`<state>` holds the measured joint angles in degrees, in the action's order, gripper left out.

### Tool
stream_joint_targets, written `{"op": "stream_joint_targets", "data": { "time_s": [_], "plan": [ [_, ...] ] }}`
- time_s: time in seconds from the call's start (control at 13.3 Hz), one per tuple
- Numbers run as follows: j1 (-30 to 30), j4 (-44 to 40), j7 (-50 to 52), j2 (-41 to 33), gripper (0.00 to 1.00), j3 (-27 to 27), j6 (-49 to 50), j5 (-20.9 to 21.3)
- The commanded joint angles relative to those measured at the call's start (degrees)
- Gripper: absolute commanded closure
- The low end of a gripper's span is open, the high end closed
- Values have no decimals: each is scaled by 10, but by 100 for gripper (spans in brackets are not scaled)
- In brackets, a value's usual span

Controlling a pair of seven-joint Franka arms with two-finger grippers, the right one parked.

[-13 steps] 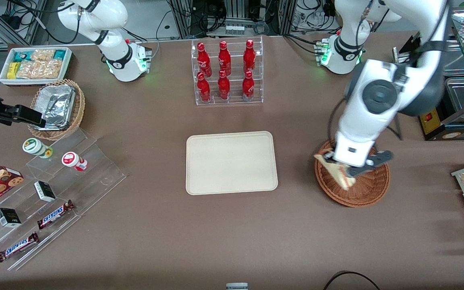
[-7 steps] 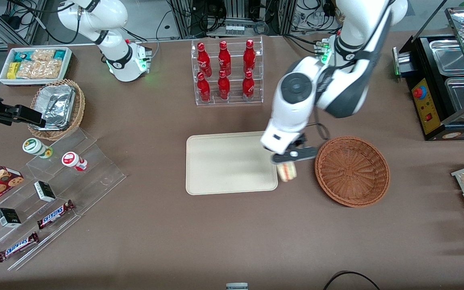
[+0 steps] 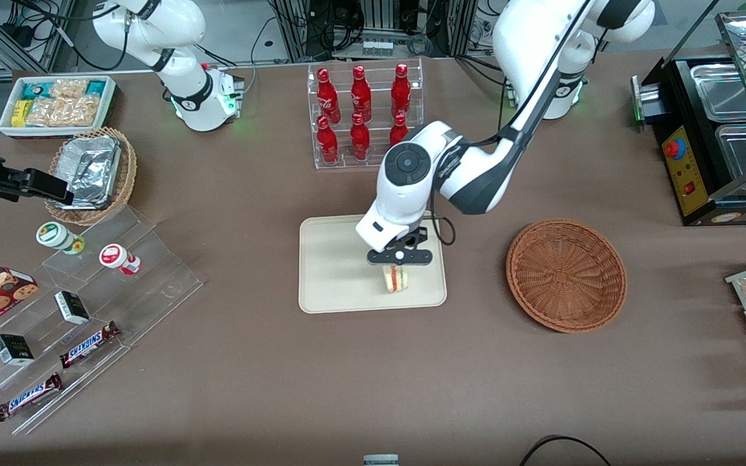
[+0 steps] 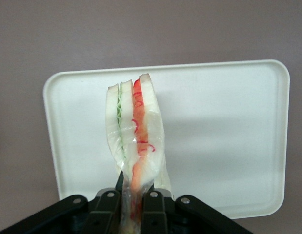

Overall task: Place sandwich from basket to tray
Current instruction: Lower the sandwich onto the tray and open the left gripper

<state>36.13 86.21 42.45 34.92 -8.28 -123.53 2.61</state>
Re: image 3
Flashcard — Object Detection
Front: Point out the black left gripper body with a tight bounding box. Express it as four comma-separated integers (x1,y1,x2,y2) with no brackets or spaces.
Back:
367,226,435,267

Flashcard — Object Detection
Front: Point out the triangular white bread sandwich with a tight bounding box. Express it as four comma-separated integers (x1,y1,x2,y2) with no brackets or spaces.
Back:
382,264,409,294

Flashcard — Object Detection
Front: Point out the beige rectangular tray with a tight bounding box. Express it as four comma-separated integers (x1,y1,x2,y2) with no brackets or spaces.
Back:
299,210,448,315

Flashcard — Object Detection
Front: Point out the light tan wicker basket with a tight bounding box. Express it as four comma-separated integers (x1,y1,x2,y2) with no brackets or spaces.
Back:
44,126,138,226

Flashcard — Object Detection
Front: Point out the round brown wicker basket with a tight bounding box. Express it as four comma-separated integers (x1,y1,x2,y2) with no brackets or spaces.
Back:
506,219,628,334

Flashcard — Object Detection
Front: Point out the stack of foil trays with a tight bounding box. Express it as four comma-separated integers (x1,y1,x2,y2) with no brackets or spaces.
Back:
56,135,122,209

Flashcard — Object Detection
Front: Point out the green lid yogurt cup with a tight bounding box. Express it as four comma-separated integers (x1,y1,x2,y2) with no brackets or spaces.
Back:
36,221,86,255

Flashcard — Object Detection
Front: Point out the white rectangular snack bin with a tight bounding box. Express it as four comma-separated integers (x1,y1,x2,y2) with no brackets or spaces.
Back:
0,75,118,139

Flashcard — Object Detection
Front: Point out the clear bag of rice crackers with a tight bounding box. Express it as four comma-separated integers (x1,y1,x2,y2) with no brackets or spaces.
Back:
49,78,89,100
27,96,102,128

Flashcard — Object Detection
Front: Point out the red lid yogurt cup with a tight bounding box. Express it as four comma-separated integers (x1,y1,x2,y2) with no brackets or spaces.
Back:
99,243,142,276

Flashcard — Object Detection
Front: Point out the clear acrylic bottle rack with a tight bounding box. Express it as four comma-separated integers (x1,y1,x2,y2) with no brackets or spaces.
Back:
307,57,424,170

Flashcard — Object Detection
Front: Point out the small black snack box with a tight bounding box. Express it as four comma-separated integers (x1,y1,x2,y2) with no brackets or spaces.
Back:
54,291,91,325
0,334,35,366

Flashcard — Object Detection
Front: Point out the red cola bottle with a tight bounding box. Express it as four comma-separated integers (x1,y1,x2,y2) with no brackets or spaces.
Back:
317,67,341,125
350,113,371,161
350,65,372,122
316,115,339,164
390,63,412,119
389,113,411,146

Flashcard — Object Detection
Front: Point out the clear acrylic stepped display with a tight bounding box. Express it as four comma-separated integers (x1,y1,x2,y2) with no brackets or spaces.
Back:
0,204,204,436

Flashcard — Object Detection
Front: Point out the Snickers chocolate bar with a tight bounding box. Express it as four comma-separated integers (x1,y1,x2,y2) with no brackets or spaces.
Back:
0,373,64,422
59,321,121,370

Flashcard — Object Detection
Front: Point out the aluminium equipment rack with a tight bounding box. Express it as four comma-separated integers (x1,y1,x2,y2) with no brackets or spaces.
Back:
269,0,497,62

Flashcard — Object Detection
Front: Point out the black heated food display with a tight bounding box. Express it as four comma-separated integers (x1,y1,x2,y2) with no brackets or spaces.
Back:
631,0,746,227

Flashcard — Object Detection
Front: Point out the aluminium frame stand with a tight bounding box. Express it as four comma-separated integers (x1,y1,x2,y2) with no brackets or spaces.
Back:
0,0,79,73

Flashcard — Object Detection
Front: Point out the black cable loop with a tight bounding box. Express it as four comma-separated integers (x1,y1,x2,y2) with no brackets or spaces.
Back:
519,435,613,466

